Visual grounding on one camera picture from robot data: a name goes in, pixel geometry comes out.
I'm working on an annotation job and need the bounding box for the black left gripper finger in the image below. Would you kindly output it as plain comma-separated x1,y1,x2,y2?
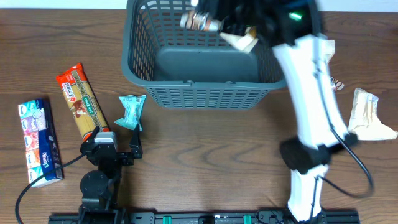
81,126,100,149
129,124,143,159

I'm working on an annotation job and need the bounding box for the red spaghetti packet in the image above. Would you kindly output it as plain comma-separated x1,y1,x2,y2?
56,63,110,141

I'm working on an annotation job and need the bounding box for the teal snack wrapper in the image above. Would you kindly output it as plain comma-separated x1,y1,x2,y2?
114,95,146,131

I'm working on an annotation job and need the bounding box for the blue Kleenex tissue multipack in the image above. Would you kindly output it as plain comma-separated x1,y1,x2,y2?
18,99,63,188

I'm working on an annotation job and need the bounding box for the beige brown snack bag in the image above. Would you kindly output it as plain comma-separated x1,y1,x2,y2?
348,88,397,141

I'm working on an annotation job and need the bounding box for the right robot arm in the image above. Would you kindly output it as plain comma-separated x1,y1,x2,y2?
121,0,359,223

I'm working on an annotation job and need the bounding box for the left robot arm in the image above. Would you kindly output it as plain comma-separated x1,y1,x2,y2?
78,126,134,224

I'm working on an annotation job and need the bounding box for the small brown white snack packet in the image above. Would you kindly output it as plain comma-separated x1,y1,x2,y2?
330,77,345,91

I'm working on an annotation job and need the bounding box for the grey plastic lattice basket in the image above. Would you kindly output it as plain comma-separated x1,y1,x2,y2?
121,0,286,109

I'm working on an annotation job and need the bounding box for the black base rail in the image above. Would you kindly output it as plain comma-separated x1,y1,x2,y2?
48,210,361,224

